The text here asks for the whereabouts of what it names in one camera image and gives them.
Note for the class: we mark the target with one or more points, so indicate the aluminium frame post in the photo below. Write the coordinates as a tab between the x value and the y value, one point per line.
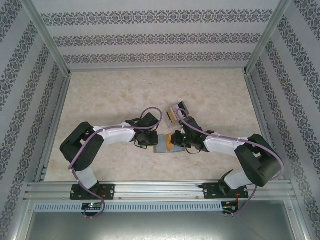
47	40
268	37

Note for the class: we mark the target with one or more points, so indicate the clear acrylic card box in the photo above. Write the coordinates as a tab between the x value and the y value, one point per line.
172	124

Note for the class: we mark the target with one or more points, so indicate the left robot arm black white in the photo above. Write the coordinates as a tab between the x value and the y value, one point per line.
80	150

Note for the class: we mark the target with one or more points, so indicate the gold card with black stripe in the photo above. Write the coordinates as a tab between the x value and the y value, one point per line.
170	143
172	115

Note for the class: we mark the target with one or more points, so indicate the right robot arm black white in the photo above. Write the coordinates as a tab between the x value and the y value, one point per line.
260	165

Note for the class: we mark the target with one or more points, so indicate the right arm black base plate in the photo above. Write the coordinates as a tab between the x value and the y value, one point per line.
210	191

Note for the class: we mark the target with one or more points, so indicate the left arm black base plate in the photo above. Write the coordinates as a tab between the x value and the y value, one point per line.
110	191

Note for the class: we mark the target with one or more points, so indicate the aluminium mounting rail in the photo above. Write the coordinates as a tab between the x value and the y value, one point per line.
160	190

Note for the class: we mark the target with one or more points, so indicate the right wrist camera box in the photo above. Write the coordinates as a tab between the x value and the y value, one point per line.
191	120

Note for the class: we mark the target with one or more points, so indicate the aluminium table side rail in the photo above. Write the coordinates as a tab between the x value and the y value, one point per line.
254	100
54	130

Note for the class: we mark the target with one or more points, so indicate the dark VIP card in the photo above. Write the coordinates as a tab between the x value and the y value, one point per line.
182	113

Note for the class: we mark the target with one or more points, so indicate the sheet metal panel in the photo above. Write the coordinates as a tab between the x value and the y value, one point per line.
160	227

